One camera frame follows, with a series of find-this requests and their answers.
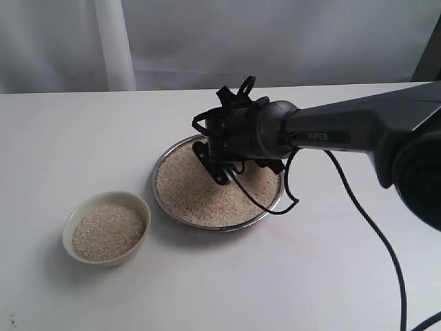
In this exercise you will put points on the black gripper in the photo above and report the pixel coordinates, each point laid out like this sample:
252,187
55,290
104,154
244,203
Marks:
233,132

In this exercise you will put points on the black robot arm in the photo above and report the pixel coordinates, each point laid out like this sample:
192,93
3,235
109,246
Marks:
399,131

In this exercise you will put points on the rice on steel plate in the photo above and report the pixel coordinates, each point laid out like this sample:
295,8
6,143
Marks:
193,200

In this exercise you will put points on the rice in white bowl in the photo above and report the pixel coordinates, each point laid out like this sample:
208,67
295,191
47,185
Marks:
107,232

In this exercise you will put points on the white ceramic bowl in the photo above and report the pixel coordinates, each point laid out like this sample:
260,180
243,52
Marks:
118,198

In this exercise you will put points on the round steel plate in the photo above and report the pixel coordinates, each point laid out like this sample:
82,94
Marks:
162,203

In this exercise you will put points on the white backdrop curtain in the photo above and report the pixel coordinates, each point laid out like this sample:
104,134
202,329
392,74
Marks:
90,46

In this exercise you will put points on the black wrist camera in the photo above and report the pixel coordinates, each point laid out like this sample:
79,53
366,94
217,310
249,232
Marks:
215,170

